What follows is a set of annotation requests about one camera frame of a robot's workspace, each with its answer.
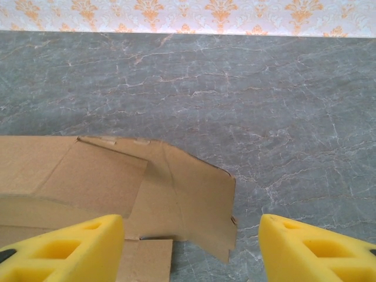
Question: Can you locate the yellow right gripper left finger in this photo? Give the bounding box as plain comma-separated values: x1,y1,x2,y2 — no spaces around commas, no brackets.
0,214,124,282

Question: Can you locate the brown cardboard box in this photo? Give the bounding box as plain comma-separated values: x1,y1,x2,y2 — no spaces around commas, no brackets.
0,135,237,282

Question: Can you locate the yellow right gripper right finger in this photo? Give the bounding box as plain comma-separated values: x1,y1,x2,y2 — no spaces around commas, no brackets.
260,213,376,282

